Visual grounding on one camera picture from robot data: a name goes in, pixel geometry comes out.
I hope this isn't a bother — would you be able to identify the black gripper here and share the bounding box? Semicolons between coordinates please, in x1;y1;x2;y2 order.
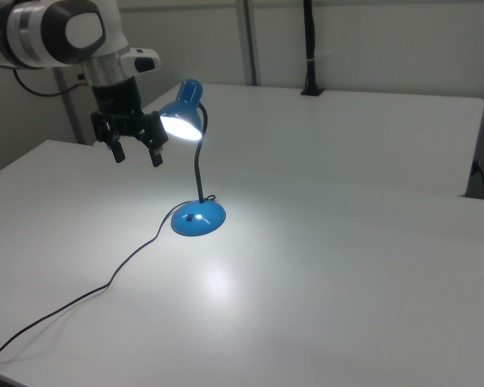
90;75;170;168

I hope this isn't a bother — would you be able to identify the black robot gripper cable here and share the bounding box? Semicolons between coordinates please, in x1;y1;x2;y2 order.
13;69;86;98

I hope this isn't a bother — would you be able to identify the black lamp power cable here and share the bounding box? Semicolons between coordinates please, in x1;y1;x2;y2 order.
0;192;218;364

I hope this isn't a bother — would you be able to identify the blue gooseneck desk lamp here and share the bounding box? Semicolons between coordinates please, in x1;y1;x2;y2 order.
157;78;227;238

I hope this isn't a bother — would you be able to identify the grey metal frame post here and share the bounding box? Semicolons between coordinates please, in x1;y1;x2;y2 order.
235;0;260;87
53;67;86;146

